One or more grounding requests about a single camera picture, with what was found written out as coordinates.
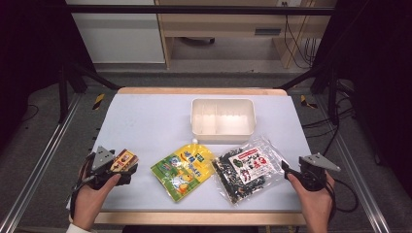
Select yellow and red seasoning box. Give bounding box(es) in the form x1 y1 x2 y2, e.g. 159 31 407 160
110 149 140 173

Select white cabinet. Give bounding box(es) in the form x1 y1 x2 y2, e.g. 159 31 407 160
65 0 166 65

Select yellow green spouted pouch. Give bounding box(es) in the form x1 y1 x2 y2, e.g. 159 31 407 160
150 138 218 203

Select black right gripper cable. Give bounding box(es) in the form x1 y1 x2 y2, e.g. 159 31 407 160
326 177 360 215

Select black hanging cables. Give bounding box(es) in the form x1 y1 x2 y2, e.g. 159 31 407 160
282 1 318 70

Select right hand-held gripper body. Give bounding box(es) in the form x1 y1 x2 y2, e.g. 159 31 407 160
297 152 342 192

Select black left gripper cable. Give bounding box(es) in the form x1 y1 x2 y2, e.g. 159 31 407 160
69 154 95 221

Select person's left hand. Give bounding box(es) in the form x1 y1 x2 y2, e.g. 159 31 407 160
71 173 122 231

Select clear packet of dark seaweed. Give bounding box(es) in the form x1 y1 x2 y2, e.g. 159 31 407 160
211 136 288 206

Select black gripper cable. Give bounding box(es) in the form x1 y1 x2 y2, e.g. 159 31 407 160
326 177 360 215
69 154 95 221

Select yellow black tape marker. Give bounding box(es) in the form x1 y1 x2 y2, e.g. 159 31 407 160
299 94 319 110
92 92 106 111

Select black metal stand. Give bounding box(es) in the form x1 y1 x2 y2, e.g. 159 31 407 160
277 62 341 125
57 61 121 124

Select aluminium rail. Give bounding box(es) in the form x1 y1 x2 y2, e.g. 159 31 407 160
315 93 392 233
0 92 83 233

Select person's right hand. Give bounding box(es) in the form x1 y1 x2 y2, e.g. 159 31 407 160
287 171 335 227

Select white plastic container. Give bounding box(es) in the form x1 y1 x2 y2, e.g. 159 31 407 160
189 97 258 145

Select black floor cables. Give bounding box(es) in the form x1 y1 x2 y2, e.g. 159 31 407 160
300 81 358 157

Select black horizontal frame bar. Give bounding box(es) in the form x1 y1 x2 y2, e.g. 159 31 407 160
66 4 336 17

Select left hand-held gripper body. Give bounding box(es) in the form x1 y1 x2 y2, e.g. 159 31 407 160
85 145 131 191

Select light wooden desk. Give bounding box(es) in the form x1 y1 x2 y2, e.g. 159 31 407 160
154 0 338 70

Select dark curtain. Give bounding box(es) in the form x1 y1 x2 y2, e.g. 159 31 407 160
312 0 412 195
0 0 96 153

